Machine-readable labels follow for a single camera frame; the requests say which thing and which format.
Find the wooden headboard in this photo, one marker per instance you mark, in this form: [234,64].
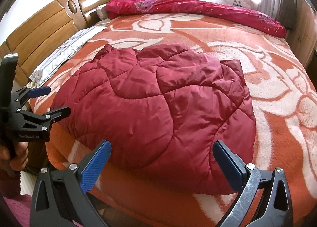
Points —
[39,28]

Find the pink fuzzy cloth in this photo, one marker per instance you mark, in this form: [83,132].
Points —
[21,212]

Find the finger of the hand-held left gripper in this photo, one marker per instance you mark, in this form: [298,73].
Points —
[59,112]
[39,91]

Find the striped white pillow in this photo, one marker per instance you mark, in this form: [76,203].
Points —
[64,51]

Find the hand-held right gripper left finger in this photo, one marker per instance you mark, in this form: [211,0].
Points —
[96,165]

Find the hanging brown coat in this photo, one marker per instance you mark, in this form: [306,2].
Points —
[288,11]

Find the person's left hand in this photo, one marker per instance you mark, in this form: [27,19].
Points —
[22,152]

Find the red floral quilt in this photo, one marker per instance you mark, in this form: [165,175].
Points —
[198,6]

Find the person's left forearm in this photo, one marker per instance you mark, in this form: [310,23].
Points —
[10,182]

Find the orange white patterned blanket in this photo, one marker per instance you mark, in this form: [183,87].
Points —
[284,108]

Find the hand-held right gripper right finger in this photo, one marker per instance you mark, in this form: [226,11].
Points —
[227,165]

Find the dark red puffer jacket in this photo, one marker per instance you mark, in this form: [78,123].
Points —
[153,108]

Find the wooden wardrobe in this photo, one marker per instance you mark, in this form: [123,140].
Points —
[307,31]

